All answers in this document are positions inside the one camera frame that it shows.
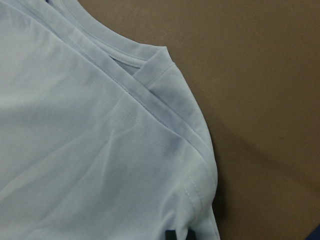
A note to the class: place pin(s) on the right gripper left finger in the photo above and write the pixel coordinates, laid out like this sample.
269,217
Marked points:
170,235

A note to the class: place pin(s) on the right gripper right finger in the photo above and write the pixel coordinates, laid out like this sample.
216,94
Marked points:
191,235

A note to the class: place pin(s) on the brown paper table cover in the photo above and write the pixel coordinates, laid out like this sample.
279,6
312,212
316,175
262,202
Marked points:
254,68

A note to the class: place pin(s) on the light blue t-shirt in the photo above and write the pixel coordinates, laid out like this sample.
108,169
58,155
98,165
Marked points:
101,137

